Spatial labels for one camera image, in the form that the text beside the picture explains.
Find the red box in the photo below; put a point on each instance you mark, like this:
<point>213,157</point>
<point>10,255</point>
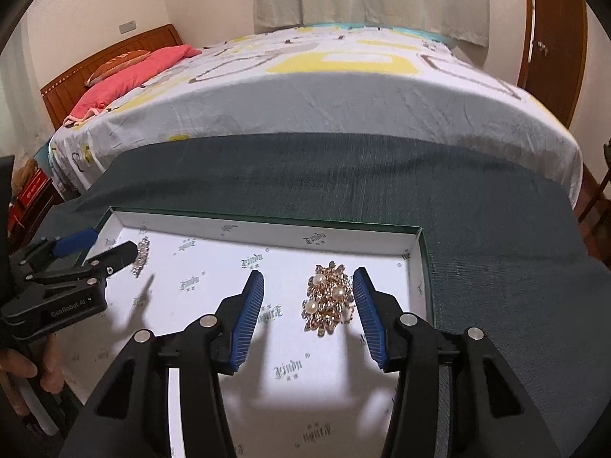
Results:
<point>34,191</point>

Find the pink pillow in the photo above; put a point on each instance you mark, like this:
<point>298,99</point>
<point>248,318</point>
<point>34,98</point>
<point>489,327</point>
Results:
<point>133,76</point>

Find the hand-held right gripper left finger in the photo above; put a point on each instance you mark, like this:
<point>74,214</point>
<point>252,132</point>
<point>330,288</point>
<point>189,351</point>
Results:
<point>248,315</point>

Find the wooden nightstand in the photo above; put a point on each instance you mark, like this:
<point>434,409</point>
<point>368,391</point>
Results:
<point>36,219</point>

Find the bed with patterned sheet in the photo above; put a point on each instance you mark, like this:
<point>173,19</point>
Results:
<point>334,95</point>

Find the gold pearl brooch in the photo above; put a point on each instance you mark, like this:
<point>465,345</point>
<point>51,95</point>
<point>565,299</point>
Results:
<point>329,303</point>

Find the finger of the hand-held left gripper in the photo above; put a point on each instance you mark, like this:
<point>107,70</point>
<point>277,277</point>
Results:
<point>112,257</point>
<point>71,244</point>

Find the green box tray white inside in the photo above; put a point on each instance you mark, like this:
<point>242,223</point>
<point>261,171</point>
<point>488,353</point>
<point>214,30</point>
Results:
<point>296,257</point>

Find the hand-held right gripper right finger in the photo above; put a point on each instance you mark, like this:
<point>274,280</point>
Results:
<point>370,315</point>

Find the brown wooden door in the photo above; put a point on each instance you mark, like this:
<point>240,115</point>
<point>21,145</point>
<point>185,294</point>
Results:
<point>553,24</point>

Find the person's left hand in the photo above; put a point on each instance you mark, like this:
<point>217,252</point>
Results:
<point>19,365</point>

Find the orange patterned pillow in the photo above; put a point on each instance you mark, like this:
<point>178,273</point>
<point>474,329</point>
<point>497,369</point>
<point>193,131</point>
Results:
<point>114,67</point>

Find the brown plush toy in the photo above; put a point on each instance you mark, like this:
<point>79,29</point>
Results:
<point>24,171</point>

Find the wooden chair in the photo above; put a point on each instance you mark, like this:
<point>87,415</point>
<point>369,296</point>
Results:
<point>602,191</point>

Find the wooden headboard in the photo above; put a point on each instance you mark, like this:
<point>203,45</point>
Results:
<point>95,64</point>

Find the wall switch plate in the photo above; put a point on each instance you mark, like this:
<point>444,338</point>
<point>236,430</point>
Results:
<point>127,26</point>

